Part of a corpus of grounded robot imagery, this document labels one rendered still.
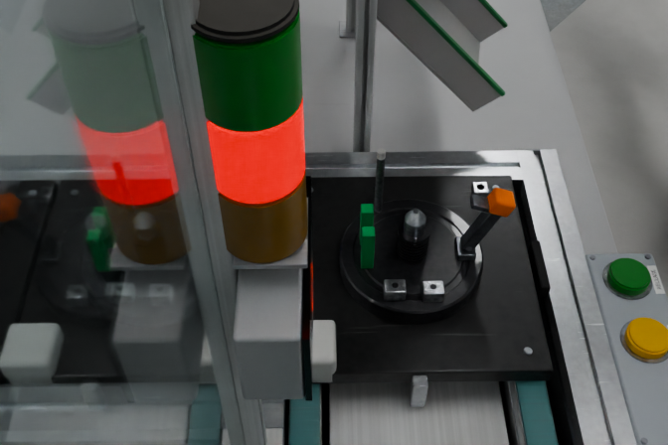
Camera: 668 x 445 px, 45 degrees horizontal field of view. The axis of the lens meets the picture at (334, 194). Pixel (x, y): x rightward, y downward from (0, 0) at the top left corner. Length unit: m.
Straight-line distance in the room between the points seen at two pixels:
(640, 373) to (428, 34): 0.40
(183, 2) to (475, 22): 0.71
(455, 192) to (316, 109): 0.31
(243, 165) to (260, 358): 0.12
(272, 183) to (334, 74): 0.79
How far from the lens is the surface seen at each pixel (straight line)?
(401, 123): 1.11
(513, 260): 0.83
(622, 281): 0.84
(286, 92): 0.37
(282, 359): 0.46
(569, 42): 1.29
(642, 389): 0.80
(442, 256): 0.80
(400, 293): 0.75
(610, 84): 1.23
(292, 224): 0.43
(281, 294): 0.46
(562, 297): 0.83
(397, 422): 0.78
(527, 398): 0.78
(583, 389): 0.78
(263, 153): 0.38
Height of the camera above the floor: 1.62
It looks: 48 degrees down
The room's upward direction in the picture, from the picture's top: straight up
